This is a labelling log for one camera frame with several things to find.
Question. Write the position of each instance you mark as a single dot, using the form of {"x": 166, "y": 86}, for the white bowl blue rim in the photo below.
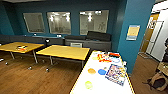
{"x": 116, "y": 60}

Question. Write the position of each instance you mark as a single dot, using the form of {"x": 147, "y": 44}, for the small black round device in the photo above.
{"x": 46, "y": 41}

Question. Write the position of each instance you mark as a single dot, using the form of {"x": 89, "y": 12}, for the white table with toys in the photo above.
{"x": 100, "y": 83}

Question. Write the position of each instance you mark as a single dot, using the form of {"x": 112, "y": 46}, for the flat blue round disc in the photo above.
{"x": 102, "y": 71}

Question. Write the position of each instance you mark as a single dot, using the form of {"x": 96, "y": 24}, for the small orange red object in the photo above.
{"x": 22, "y": 48}

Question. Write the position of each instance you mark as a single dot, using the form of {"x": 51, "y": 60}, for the yellow wall poster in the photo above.
{"x": 133, "y": 32}

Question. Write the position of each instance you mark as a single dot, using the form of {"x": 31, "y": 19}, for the small yellow plastic item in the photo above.
{"x": 95, "y": 58}

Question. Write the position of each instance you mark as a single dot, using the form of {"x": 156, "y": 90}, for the interior glass window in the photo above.
{"x": 33, "y": 22}
{"x": 59, "y": 23}
{"x": 94, "y": 22}

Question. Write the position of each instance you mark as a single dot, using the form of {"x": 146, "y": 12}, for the yellow wooden table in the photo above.
{"x": 63, "y": 51}
{"x": 10, "y": 46}

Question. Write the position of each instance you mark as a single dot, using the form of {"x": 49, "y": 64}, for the white hallway door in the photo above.
{"x": 159, "y": 36}

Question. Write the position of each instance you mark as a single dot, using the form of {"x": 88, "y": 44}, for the orange plastic item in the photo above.
{"x": 114, "y": 54}

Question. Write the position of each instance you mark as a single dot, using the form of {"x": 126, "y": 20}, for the brown wooden door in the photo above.
{"x": 146, "y": 36}

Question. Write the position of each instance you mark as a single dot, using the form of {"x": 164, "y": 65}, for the dark grey sofa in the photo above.
{"x": 96, "y": 43}

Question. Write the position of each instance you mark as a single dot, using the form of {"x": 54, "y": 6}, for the blue colourful game box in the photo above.
{"x": 116, "y": 74}

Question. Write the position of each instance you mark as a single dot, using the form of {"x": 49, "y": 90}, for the brown backpack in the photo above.
{"x": 158, "y": 81}

